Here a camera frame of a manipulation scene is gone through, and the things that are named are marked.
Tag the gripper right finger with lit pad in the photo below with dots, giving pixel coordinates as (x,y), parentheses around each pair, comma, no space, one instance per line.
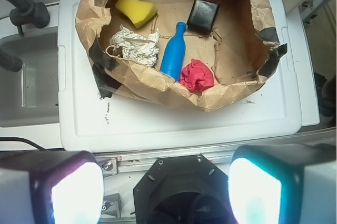
(290,183)

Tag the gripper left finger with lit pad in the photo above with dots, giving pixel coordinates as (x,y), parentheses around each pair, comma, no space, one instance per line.
(50,187)

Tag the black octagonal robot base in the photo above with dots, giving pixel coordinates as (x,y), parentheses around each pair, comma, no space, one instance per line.
(184,189)

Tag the black box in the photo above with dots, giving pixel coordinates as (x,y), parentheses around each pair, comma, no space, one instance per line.
(202,16)

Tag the white plastic lid board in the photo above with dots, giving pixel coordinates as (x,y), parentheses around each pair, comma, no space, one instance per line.
(89,122)

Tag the grey sink basin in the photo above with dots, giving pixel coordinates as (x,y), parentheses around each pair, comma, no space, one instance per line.
(30,96)

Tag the crumpled red paper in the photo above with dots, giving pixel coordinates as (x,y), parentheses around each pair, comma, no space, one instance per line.
(196,77)

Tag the brown paper bag tray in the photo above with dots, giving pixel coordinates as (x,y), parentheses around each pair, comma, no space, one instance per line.
(242,51)

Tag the blue plastic bottle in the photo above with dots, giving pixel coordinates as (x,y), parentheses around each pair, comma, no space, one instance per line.
(174,53)

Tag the crumpled white paper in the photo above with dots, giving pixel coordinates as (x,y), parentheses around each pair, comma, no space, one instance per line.
(136,47)

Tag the yellow sponge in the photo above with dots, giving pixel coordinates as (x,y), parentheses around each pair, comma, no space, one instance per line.
(137,11)

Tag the metal corner bracket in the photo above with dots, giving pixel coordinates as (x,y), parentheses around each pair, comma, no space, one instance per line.
(112,205)

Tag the aluminium extrusion rail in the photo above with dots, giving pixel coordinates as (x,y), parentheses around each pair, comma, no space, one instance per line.
(113,164)

